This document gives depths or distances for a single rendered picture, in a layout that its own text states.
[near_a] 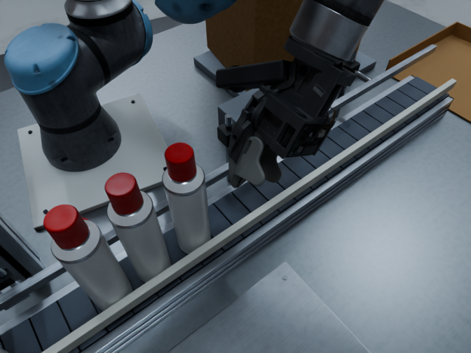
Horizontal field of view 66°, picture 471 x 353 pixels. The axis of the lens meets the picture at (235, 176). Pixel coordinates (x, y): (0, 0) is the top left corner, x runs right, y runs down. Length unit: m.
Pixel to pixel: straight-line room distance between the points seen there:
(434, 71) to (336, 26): 0.70
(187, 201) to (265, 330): 0.21
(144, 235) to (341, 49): 0.30
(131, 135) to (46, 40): 0.24
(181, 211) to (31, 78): 0.33
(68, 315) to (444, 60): 1.02
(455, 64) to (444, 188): 0.43
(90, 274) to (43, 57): 0.35
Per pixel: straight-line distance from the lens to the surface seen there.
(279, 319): 0.53
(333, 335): 0.54
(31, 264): 0.64
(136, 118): 0.84
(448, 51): 1.18
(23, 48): 0.69
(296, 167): 0.67
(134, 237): 0.43
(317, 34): 0.40
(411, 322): 0.63
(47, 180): 0.78
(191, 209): 0.45
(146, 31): 0.76
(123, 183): 0.39
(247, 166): 0.47
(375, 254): 0.66
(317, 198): 0.65
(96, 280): 0.46
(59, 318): 0.58
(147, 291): 0.52
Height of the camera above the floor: 1.38
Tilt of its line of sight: 51 degrees down
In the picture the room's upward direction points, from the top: straight up
